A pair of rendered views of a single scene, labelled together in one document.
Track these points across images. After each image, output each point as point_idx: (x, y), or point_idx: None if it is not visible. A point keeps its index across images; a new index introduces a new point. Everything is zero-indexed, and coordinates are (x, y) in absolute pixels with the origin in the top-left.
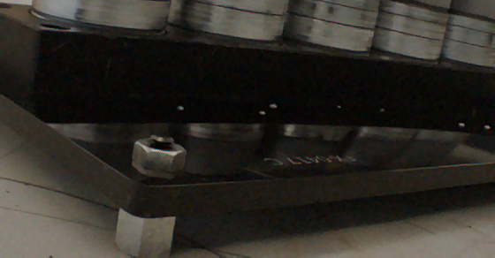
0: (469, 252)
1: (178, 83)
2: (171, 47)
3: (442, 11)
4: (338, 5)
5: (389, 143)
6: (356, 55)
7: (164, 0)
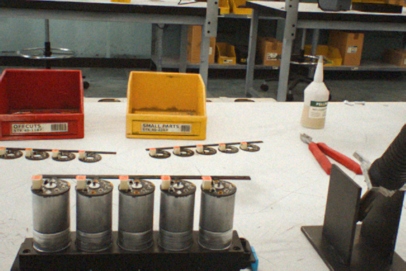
0: None
1: (63, 263)
2: (58, 256)
3: (179, 233)
4: (125, 236)
5: None
6: (135, 251)
7: (58, 242)
